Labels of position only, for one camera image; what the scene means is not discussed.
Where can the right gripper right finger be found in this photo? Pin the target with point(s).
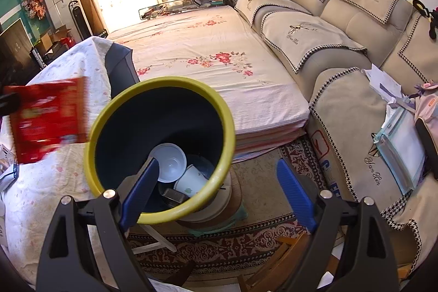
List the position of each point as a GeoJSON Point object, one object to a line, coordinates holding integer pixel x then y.
{"type": "Point", "coordinates": [349, 247]}

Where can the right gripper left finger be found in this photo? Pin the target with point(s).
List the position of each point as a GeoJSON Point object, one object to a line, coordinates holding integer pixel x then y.
{"type": "Point", "coordinates": [67, 261]}

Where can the white plastic bowl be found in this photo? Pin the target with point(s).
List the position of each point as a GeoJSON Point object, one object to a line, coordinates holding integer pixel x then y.
{"type": "Point", "coordinates": [172, 162]}

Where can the red snack wrapper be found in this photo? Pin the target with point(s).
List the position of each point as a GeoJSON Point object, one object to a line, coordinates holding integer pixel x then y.
{"type": "Point", "coordinates": [44, 117]}

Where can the yellow rimmed trash bin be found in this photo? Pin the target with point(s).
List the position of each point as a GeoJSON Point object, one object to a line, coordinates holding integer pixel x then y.
{"type": "Point", "coordinates": [166, 110]}

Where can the wooden stool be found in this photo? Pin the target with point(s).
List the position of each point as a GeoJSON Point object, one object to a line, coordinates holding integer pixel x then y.
{"type": "Point", "coordinates": [287, 258]}

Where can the patterned floor rug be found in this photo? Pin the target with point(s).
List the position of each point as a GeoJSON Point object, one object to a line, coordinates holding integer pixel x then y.
{"type": "Point", "coordinates": [245, 244]}

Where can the brown plastic food tray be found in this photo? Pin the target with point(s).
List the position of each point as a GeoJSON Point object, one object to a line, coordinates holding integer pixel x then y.
{"type": "Point", "coordinates": [173, 198]}

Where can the white spotted tablecloth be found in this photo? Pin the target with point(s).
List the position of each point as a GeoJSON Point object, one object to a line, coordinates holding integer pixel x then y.
{"type": "Point", "coordinates": [31, 200]}

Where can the white paper cup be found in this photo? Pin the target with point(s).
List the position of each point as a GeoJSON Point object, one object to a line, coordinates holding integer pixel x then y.
{"type": "Point", "coordinates": [191, 182]}

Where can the pink backpack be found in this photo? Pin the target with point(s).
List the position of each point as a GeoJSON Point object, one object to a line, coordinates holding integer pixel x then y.
{"type": "Point", "coordinates": [426, 109]}

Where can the large flat television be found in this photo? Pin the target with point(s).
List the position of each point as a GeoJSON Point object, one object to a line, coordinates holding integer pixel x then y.
{"type": "Point", "coordinates": [18, 66]}

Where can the beige sectional sofa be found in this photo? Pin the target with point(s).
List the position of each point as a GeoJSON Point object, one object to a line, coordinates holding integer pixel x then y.
{"type": "Point", "coordinates": [327, 46]}

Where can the black tower fan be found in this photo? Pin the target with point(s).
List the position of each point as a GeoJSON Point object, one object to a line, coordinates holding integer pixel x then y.
{"type": "Point", "coordinates": [79, 19]}

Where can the floral bed mattress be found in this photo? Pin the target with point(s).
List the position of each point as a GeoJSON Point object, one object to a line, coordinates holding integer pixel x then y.
{"type": "Point", "coordinates": [218, 47]}

